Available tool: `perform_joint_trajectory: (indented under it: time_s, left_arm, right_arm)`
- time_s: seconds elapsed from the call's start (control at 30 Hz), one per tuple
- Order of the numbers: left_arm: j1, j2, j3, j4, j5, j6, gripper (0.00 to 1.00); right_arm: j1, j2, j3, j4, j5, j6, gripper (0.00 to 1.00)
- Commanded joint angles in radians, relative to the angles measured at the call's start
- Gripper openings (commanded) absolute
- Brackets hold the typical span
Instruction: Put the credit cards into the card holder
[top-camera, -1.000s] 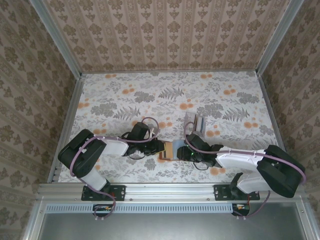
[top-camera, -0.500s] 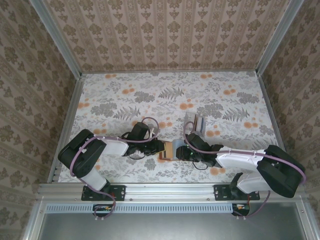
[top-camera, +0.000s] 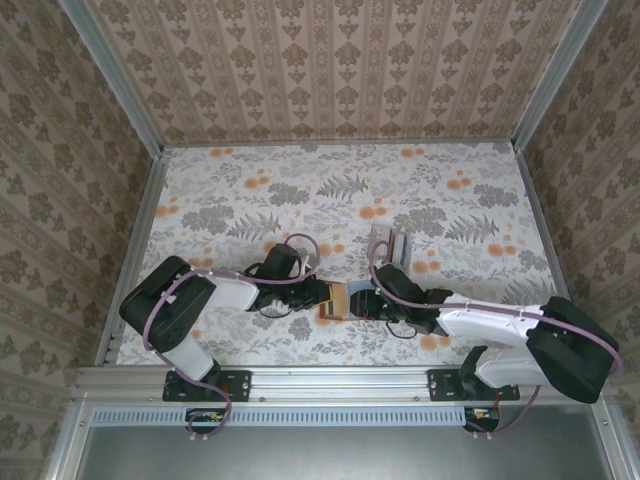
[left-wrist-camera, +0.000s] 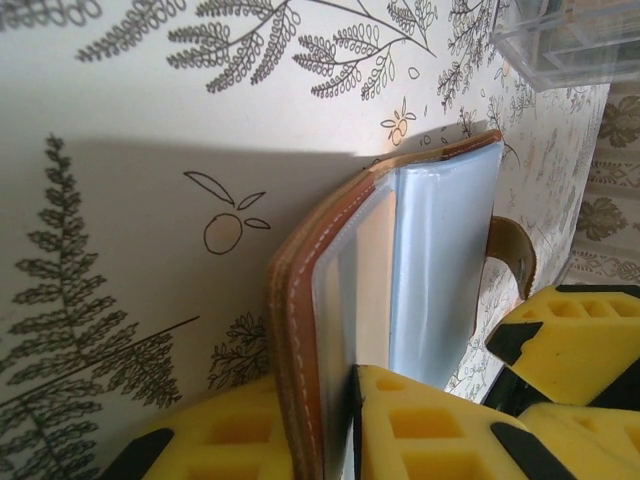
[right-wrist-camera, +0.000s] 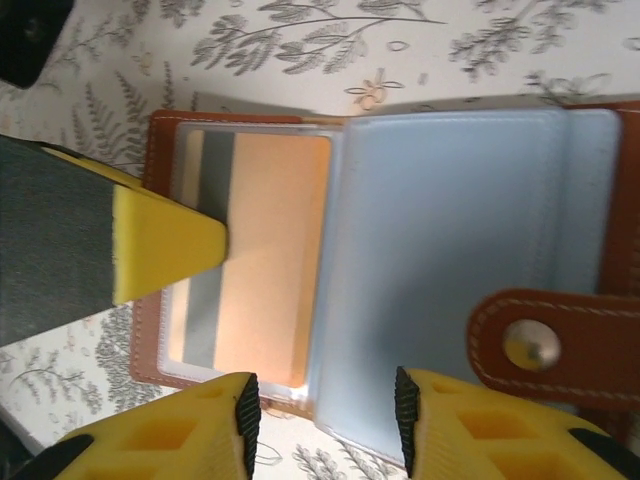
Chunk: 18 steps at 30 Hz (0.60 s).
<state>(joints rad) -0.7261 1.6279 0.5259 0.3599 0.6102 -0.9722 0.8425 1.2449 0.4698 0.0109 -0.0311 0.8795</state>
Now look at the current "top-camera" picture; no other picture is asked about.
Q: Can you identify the aluminium frame post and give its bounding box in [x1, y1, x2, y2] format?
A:
[510, 0, 609, 151]
[58, 0, 166, 154]

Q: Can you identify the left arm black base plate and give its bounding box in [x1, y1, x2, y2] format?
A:
[163, 368, 252, 403]

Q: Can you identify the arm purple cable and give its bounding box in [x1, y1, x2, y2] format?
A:
[142, 232, 322, 441]
[367, 241, 624, 440]

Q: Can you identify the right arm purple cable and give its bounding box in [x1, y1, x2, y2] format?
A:
[367, 241, 624, 440]

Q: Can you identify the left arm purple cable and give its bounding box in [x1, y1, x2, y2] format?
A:
[142, 232, 322, 441]

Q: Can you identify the aluminium side rail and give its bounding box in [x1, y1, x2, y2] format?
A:
[93, 149, 172, 366]
[512, 142, 594, 365]

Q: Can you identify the grey metal sheet panel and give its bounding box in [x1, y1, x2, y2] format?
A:
[74, 424, 614, 480]

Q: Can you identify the aluminium back rail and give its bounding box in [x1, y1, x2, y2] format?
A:
[162, 141, 516, 152]

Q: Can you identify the aluminium front rail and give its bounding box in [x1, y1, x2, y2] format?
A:
[74, 364, 614, 402]

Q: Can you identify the white slotted cable duct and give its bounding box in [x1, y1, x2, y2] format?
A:
[92, 405, 474, 427]

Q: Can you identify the clear acrylic card box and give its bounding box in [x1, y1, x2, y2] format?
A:
[370, 223, 415, 275]

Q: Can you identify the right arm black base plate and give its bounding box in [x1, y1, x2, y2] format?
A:
[427, 368, 521, 403]

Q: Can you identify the brown leather card holder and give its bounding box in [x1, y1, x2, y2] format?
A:
[317, 280, 377, 323]

